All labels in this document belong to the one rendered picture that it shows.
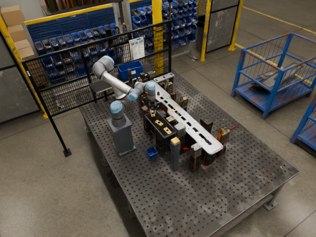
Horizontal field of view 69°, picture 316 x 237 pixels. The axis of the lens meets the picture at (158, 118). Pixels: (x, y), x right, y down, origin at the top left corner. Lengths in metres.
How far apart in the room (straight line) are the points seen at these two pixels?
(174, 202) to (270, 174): 1.02
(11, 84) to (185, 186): 3.03
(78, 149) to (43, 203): 0.89
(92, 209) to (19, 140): 1.83
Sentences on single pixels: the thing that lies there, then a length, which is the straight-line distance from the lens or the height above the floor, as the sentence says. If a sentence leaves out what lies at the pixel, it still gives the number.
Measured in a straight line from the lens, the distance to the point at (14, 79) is 4.13.
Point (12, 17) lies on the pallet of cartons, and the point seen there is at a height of 0.92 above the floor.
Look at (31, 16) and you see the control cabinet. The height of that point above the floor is 0.22.
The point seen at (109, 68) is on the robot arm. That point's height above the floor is 1.64.
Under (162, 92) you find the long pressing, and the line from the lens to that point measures 2.86.
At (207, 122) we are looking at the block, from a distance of 2.45.
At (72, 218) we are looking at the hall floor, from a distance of 3.17.
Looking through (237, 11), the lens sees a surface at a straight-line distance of 5.79.
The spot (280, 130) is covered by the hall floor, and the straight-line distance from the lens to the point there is 4.16.
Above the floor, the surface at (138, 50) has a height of 1.27.
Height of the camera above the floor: 2.72
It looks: 43 degrees down
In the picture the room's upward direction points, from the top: 3 degrees counter-clockwise
